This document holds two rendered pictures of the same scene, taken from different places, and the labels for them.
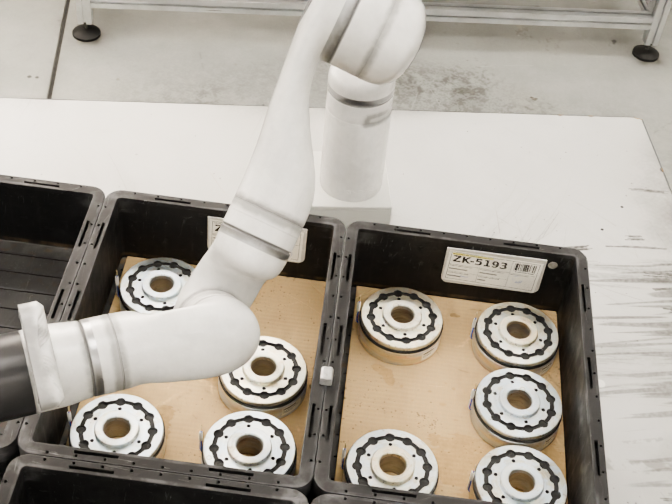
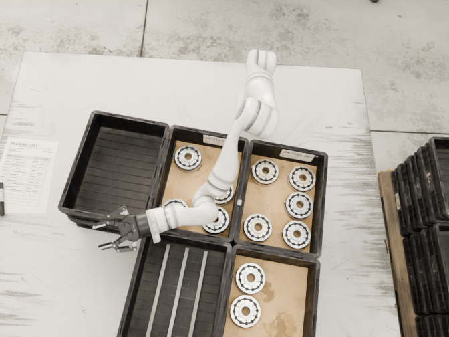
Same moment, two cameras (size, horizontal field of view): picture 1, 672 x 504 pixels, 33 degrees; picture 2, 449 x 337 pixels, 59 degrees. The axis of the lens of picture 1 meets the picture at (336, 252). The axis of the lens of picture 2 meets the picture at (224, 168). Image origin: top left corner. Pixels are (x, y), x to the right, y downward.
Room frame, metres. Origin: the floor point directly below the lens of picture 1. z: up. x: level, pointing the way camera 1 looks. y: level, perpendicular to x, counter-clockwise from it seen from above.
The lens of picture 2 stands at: (0.33, 0.07, 2.23)
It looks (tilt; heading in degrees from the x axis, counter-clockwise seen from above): 67 degrees down; 0
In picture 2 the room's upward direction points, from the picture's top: 10 degrees clockwise
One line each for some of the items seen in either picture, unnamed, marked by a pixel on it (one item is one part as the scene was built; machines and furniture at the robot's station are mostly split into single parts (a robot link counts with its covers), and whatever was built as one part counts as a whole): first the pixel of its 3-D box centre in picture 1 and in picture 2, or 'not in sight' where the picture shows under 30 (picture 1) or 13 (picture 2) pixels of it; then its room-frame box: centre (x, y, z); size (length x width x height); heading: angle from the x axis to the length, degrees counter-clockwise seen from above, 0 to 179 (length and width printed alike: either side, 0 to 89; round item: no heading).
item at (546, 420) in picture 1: (518, 403); (299, 204); (0.82, -0.23, 0.86); 0.10 x 0.10 x 0.01
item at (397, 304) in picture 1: (402, 315); (265, 170); (0.94, -0.09, 0.86); 0.05 x 0.05 x 0.01
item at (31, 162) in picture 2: not in sight; (23, 174); (0.81, 0.86, 0.70); 0.33 x 0.23 x 0.01; 8
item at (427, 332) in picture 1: (401, 318); (265, 171); (0.94, -0.09, 0.86); 0.10 x 0.10 x 0.01
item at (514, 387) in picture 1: (519, 400); (299, 204); (0.82, -0.23, 0.86); 0.05 x 0.05 x 0.01
